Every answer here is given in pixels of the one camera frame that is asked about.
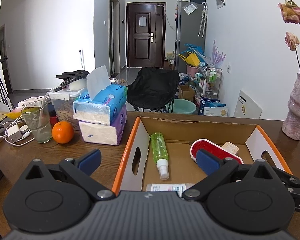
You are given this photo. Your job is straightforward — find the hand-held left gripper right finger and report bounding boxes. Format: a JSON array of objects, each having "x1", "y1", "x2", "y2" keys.
[{"x1": 181, "y1": 149, "x2": 274, "y2": 202}]

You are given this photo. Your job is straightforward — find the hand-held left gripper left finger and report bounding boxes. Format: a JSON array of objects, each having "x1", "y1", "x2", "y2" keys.
[{"x1": 25, "y1": 149, "x2": 115, "y2": 201}]

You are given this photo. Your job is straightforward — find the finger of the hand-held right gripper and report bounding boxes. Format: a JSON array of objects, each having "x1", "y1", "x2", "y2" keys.
[{"x1": 272, "y1": 165, "x2": 300, "y2": 193}]

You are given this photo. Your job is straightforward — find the red and white lint brush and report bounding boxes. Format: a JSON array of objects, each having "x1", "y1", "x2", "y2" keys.
[{"x1": 189, "y1": 138, "x2": 244, "y2": 165}]

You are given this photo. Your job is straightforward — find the beige cube charger plug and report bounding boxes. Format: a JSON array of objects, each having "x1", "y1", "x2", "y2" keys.
[{"x1": 221, "y1": 141, "x2": 240, "y2": 155}]

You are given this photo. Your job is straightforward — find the red cardboard box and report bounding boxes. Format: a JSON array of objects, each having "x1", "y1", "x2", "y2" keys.
[{"x1": 112, "y1": 116, "x2": 292, "y2": 198}]

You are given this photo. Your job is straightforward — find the white labelled bottle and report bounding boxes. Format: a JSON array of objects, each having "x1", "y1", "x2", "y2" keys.
[{"x1": 146, "y1": 183, "x2": 198, "y2": 198}]

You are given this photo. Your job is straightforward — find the green spray bottle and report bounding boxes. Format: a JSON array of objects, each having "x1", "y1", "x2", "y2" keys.
[{"x1": 150, "y1": 132, "x2": 170, "y2": 180}]

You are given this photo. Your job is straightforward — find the purple tissue pack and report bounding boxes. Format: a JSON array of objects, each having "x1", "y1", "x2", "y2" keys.
[{"x1": 79, "y1": 105, "x2": 127, "y2": 146}]

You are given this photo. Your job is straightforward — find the orange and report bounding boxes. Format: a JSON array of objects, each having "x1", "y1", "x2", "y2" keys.
[{"x1": 52, "y1": 121, "x2": 74, "y2": 144}]

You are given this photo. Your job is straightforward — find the pink textured vase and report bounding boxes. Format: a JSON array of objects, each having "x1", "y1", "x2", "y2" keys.
[{"x1": 282, "y1": 72, "x2": 300, "y2": 141}]

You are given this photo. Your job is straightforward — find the clear plastic food container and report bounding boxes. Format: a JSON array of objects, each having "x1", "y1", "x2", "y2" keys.
[{"x1": 49, "y1": 87, "x2": 87, "y2": 123}]

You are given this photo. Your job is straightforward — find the blue packaged goods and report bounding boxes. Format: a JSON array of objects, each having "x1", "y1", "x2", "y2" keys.
[{"x1": 199, "y1": 97, "x2": 227, "y2": 109}]

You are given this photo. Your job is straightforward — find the green plastic basin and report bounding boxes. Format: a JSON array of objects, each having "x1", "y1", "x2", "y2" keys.
[{"x1": 166, "y1": 99, "x2": 197, "y2": 115}]

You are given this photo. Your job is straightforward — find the glass cup with straw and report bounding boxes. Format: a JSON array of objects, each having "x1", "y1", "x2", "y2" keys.
[{"x1": 21, "y1": 92, "x2": 53, "y2": 144}]

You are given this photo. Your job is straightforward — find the blue tissue pack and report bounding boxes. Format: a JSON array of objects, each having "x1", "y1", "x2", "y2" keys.
[{"x1": 72, "y1": 64, "x2": 128, "y2": 125}]

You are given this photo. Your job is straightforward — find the white leaning board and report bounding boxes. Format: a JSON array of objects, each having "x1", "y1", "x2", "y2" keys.
[{"x1": 233, "y1": 90, "x2": 263, "y2": 119}]

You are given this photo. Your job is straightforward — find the small cardboard box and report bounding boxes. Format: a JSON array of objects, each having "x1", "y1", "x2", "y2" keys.
[{"x1": 178, "y1": 84, "x2": 196, "y2": 102}]

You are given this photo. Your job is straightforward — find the white round tub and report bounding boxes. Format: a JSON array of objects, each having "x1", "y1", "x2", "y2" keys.
[{"x1": 69, "y1": 79, "x2": 87, "y2": 91}]

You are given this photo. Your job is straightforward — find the metal storage cart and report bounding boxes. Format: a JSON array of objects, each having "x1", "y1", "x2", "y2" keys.
[{"x1": 195, "y1": 62, "x2": 223, "y2": 103}]

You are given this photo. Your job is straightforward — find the white flat box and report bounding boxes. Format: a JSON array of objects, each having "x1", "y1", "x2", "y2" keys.
[{"x1": 17, "y1": 96, "x2": 49, "y2": 108}]

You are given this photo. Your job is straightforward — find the black folded stand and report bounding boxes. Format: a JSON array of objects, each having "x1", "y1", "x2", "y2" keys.
[{"x1": 52, "y1": 70, "x2": 90, "y2": 93}]

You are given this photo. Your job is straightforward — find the yellow packet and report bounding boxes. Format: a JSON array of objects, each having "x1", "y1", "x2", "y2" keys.
[{"x1": 5, "y1": 107, "x2": 25, "y2": 119}]

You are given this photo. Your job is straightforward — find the black folding chair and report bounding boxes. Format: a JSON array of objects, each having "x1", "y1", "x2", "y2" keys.
[{"x1": 126, "y1": 67, "x2": 180, "y2": 113}]

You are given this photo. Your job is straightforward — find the pink bucket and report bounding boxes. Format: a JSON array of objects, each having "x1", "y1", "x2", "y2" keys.
[{"x1": 186, "y1": 64, "x2": 200, "y2": 77}]

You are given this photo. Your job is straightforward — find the yellow watering can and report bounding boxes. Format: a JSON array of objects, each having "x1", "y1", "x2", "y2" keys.
[{"x1": 179, "y1": 52, "x2": 200, "y2": 67}]

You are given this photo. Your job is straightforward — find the purple feather decoration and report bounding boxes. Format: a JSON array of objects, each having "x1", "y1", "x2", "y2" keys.
[{"x1": 206, "y1": 40, "x2": 226, "y2": 68}]

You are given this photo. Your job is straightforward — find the blue plastic rack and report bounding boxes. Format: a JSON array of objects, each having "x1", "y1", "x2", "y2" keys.
[{"x1": 184, "y1": 43, "x2": 205, "y2": 55}]

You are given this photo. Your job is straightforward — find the dark brown entrance door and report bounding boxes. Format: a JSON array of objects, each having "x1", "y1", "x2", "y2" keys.
[{"x1": 126, "y1": 2, "x2": 166, "y2": 68}]

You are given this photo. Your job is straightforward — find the grey refrigerator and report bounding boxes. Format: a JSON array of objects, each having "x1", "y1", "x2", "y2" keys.
[{"x1": 174, "y1": 0, "x2": 207, "y2": 73}]

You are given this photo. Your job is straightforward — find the white folded umbrella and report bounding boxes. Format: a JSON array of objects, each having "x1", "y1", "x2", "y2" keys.
[{"x1": 198, "y1": 2, "x2": 208, "y2": 38}]

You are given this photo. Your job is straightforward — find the dried pink roses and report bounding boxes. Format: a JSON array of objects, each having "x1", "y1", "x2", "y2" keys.
[{"x1": 277, "y1": 0, "x2": 300, "y2": 78}]

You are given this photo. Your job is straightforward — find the clear plastic document bag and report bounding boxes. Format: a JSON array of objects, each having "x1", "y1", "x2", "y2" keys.
[{"x1": 184, "y1": 2, "x2": 197, "y2": 15}]

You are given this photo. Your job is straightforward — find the white charger with cable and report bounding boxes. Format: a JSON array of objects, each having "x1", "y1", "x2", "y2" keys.
[{"x1": 0, "y1": 121, "x2": 38, "y2": 147}]

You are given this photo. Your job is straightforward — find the black camera tripod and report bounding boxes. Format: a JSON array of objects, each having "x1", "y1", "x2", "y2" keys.
[{"x1": 0, "y1": 57, "x2": 15, "y2": 112}]

